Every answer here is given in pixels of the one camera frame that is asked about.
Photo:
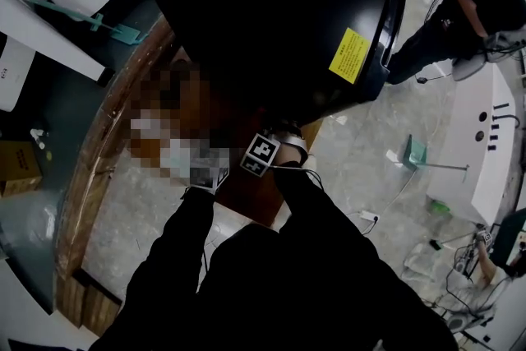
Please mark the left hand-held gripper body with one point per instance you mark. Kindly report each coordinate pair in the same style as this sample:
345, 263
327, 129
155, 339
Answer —
207, 180

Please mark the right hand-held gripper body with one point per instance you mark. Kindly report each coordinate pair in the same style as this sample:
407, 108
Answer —
261, 150

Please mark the black mini fridge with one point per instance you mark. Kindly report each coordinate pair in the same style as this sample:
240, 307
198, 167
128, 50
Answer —
279, 12

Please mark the person's right forearm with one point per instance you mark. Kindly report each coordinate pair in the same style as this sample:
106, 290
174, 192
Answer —
312, 209

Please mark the person's left forearm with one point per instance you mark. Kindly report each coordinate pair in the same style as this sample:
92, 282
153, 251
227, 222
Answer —
181, 234

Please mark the curved wooden table rim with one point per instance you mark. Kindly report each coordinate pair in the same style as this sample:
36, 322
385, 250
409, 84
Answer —
88, 185

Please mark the white power strip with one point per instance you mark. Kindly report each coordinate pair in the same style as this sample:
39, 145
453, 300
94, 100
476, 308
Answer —
370, 216

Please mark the person's black clothed torso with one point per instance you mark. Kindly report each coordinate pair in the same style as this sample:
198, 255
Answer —
287, 292

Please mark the teal dustpan with metal rod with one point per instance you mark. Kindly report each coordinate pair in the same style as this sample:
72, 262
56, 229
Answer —
415, 154

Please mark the teal plastic fly swatter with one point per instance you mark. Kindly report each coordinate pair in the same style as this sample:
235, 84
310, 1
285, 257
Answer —
125, 33

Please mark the small white bottles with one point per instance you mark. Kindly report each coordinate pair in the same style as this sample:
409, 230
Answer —
39, 137

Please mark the green plastic object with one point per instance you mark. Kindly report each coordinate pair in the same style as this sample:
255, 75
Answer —
439, 206

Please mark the brown cardboard box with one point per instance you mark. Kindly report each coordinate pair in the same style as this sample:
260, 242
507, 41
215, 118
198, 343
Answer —
18, 166

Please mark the white rag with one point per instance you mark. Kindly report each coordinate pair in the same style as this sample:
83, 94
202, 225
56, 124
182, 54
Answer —
423, 263

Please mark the long white board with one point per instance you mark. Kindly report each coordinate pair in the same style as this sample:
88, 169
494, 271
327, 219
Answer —
49, 37

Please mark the white box appliance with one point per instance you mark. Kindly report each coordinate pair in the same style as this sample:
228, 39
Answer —
14, 74

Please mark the grey chair seat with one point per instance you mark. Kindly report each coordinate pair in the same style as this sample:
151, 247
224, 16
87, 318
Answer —
468, 67

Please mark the white counter with round holes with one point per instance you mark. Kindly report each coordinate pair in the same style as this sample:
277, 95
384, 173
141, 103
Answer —
489, 160

